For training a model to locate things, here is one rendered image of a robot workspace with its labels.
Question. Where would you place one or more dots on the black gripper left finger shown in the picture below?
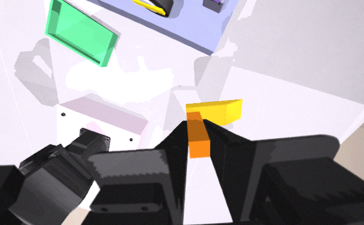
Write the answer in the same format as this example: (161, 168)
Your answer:
(166, 164)

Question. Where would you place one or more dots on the pale lavender ramp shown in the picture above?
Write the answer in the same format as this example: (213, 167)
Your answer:
(199, 24)

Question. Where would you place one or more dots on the yellow wedge chock with orange handle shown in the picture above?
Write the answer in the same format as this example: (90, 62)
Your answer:
(218, 112)

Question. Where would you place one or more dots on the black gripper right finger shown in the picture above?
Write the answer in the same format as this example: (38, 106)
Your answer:
(238, 161)

